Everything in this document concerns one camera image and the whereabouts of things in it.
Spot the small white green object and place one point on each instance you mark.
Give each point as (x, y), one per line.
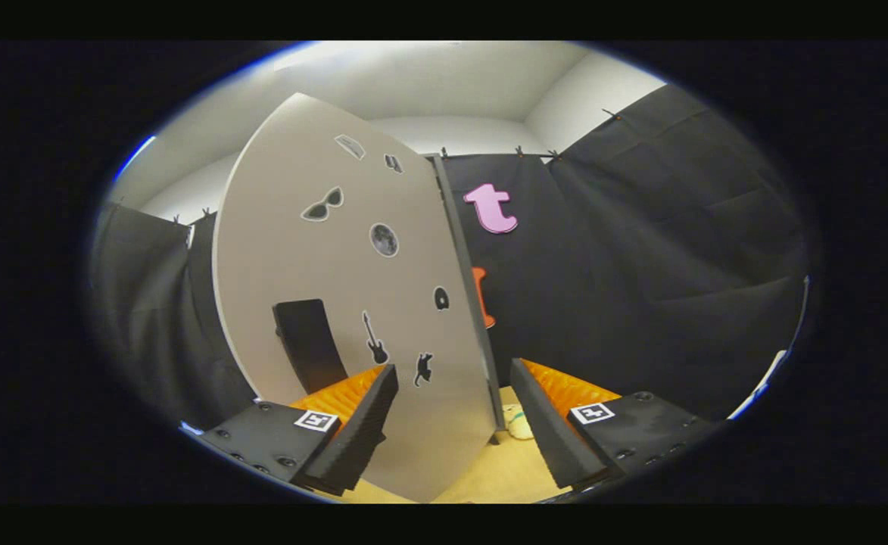
(521, 424)

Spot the grey cabinet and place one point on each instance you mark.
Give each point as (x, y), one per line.
(462, 257)

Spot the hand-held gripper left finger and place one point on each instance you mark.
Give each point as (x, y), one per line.
(356, 428)

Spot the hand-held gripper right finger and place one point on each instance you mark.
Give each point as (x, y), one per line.
(546, 424)

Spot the black backdrop cloth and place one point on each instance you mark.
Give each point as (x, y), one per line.
(640, 265)

